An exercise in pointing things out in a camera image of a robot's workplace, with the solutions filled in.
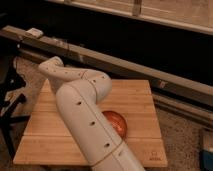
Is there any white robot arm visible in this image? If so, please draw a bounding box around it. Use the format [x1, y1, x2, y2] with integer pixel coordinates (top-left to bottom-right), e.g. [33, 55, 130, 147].
[38, 56, 145, 171]

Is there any orange ceramic bowl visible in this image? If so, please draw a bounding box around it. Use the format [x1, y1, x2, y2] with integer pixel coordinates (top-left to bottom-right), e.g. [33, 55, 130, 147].
[103, 110, 128, 140]

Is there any wooden table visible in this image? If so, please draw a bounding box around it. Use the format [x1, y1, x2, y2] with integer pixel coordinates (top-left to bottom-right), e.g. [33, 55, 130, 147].
[13, 79, 168, 167]

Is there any long grey floor beam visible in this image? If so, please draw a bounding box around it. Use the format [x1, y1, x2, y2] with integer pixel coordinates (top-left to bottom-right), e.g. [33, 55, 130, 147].
[0, 25, 213, 107]

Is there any small white box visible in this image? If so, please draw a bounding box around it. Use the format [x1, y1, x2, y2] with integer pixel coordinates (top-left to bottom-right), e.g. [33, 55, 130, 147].
[26, 28, 43, 38]

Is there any black tripod stand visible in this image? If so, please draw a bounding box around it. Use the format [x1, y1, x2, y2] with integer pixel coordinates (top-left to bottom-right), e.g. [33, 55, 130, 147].
[0, 52, 29, 159]

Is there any blue bin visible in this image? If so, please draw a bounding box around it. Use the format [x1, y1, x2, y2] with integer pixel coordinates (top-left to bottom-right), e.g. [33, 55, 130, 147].
[199, 128, 213, 171]

